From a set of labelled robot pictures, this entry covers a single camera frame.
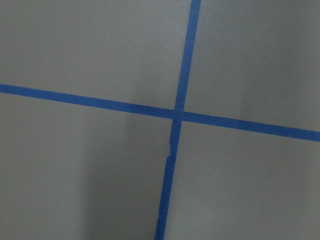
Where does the brown paper table cover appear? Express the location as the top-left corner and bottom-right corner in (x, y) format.
(0, 0), (320, 240)

